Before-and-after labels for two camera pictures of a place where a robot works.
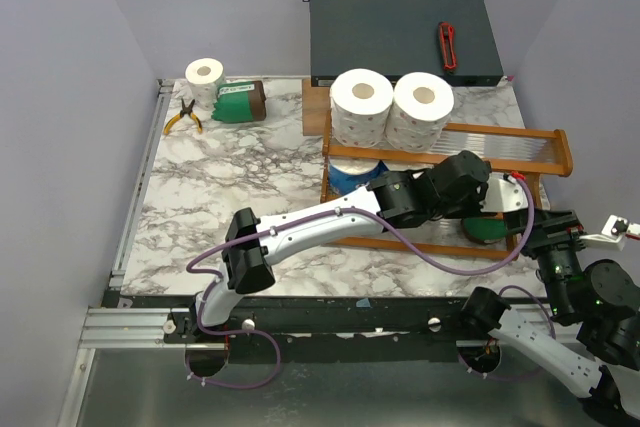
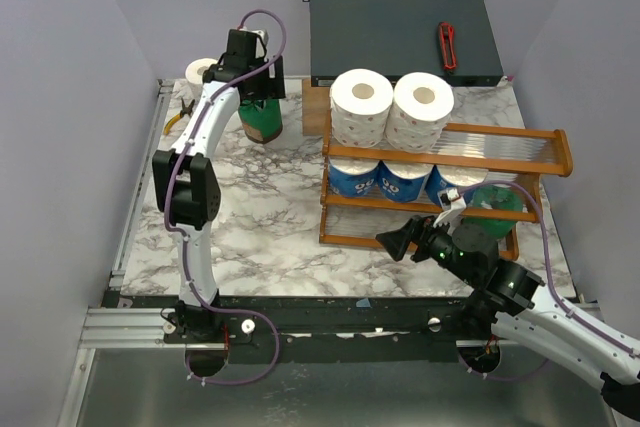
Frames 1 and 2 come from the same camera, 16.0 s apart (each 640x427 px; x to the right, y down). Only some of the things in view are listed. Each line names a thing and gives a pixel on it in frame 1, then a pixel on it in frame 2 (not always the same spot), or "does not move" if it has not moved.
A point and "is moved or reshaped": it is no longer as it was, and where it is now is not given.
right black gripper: (551, 233) to (420, 240)
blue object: (340, 182) does not move
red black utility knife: (448, 45) does not move
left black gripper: (477, 196) to (272, 88)
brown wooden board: (315, 104) does not move
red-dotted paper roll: (422, 104) does not move
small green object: (240, 101) is moved or reshaped
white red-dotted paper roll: (360, 100) does not move
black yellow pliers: (185, 110) does not move
